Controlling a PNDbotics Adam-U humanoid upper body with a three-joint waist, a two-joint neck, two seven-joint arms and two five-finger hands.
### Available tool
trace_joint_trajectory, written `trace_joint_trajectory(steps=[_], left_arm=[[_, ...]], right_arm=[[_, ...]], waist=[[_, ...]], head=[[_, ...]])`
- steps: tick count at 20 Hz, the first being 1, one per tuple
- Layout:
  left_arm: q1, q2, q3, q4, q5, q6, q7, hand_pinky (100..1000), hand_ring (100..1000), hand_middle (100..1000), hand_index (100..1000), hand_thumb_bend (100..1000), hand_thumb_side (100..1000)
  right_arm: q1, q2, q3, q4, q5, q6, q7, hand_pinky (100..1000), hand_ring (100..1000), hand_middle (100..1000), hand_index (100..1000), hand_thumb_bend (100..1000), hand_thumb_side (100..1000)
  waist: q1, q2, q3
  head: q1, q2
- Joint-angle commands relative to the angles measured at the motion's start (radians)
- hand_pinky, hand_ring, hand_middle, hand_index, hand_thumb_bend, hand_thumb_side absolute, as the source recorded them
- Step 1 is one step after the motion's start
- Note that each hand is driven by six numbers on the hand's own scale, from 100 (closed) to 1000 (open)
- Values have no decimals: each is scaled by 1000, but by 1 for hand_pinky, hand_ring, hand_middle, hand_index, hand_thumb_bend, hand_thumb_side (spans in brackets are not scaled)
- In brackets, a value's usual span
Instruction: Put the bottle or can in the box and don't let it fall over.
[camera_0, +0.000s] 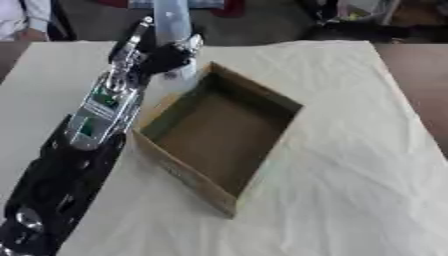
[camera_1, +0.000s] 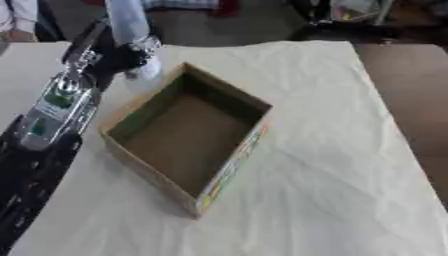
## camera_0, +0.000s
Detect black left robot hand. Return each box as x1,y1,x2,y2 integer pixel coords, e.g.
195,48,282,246
106,16,207,80

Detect clear plastic bottle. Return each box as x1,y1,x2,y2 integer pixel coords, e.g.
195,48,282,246
141,0,200,98

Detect tan cardboard box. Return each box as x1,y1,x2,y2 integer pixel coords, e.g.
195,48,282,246
131,61,305,219

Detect person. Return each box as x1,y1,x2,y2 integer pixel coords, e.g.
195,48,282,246
0,0,55,43

